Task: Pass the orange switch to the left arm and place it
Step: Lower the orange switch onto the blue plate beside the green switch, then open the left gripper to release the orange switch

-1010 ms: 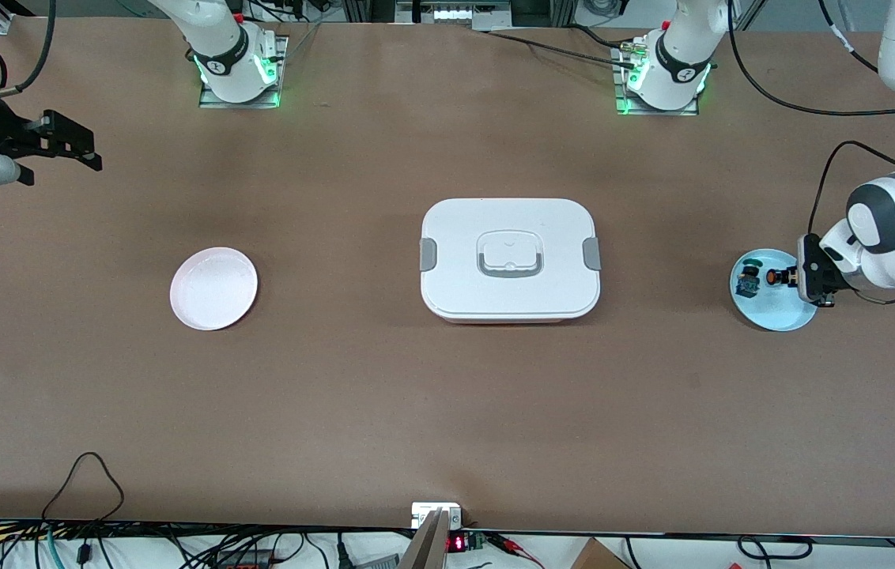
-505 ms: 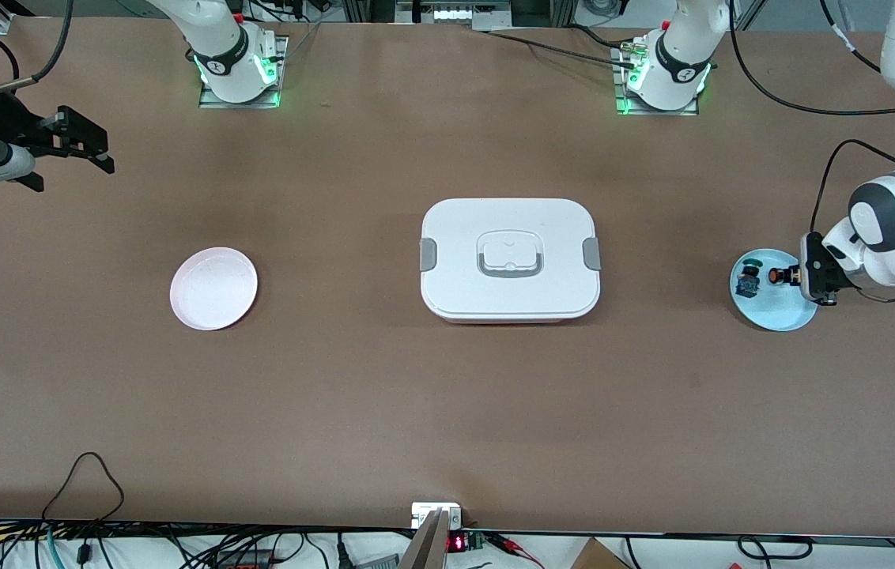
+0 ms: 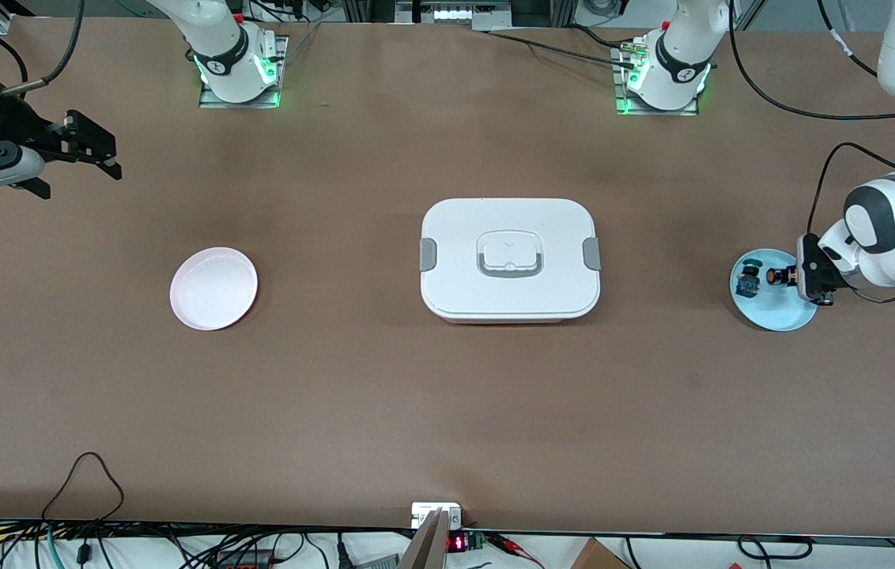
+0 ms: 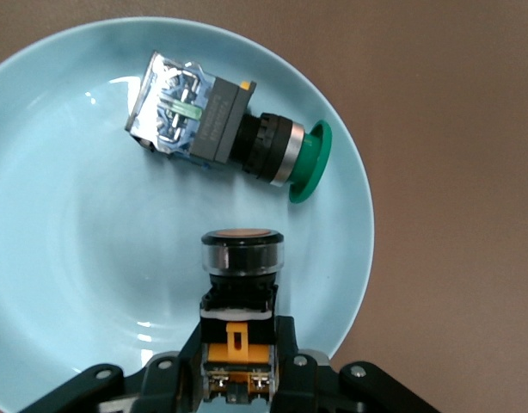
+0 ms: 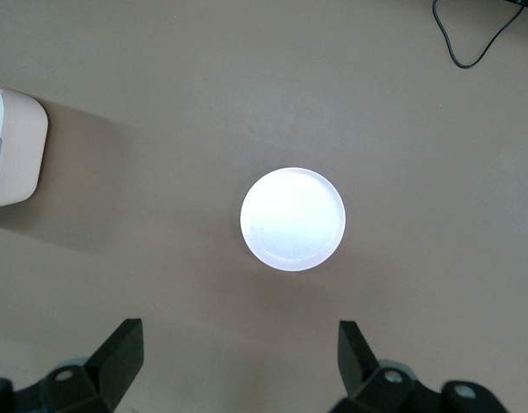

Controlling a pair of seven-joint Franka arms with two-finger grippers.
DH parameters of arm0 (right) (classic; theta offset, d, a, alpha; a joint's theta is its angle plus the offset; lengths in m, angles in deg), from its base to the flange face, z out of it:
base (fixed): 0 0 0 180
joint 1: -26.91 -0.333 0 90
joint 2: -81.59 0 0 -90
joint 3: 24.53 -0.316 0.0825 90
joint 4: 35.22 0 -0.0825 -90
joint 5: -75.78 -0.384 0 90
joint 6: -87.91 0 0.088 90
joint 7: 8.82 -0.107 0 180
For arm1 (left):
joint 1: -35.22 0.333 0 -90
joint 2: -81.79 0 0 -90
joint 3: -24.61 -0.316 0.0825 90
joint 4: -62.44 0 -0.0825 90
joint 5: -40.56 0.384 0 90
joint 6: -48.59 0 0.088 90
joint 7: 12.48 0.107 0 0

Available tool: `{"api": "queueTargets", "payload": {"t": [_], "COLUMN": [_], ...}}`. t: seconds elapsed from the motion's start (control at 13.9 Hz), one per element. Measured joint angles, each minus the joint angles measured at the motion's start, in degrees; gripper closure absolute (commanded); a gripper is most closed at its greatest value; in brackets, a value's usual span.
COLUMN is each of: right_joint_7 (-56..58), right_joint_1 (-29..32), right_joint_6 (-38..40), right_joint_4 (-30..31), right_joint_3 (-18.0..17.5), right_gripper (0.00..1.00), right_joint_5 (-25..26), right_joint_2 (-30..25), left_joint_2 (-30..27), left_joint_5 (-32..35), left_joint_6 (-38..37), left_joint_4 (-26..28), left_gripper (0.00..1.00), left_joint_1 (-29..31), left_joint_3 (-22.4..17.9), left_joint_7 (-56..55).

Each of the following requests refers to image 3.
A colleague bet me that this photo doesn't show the white lunch box grey clips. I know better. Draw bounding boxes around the white lunch box grey clips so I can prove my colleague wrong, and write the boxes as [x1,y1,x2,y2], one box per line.
[419,198,602,325]

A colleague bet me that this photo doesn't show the light blue round plate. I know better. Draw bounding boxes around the light blue round plate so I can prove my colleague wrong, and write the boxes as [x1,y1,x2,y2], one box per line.
[729,248,820,333]

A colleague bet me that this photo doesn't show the pink round plate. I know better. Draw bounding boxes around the pink round plate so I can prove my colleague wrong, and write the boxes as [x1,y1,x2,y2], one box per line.
[169,248,259,332]

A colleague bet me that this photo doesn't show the brown cardboard piece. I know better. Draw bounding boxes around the brown cardboard piece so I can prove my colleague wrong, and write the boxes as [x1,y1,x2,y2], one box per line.
[570,537,632,569]

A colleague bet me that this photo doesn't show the metal control unit with lights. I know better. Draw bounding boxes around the metal control unit with lights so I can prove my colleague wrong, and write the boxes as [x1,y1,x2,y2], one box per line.
[395,0,513,32]

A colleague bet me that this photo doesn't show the red and black clip leads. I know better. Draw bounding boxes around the red and black clip leads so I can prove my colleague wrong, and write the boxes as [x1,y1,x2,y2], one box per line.
[487,533,545,568]

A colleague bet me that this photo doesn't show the black hub with red ports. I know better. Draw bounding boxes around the black hub with red ports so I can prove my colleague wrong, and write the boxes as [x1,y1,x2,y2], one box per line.
[214,549,278,569]

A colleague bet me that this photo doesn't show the green push-button switch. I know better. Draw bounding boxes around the green push-button switch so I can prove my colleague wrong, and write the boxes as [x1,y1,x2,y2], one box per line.
[735,258,765,300]

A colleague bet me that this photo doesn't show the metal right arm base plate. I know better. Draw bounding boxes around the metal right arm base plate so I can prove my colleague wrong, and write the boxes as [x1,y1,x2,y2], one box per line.
[198,35,290,110]

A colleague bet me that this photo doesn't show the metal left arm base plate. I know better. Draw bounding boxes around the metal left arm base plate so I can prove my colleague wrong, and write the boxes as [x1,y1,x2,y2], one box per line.
[614,41,701,118]

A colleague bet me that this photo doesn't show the black cable at table edge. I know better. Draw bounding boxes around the black cable at table edge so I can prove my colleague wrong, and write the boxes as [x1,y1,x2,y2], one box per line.
[736,536,814,560]

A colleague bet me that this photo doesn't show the short black base cable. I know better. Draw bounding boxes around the short black base cable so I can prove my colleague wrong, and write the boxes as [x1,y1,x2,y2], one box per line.
[570,24,634,52]

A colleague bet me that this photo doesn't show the thin black looped cable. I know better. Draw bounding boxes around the thin black looped cable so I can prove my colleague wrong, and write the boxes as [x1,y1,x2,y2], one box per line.
[40,452,126,522]

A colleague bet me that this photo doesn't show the long black base cable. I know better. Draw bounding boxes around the long black base cable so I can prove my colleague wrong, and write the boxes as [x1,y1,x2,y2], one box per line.
[475,30,634,68]

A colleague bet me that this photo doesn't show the small white switch box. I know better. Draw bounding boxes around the small white switch box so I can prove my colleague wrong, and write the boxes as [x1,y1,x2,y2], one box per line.
[411,503,463,530]

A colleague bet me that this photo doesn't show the grey camera mounting pole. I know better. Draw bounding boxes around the grey camera mounting pole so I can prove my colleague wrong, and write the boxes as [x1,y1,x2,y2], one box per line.
[398,508,451,569]

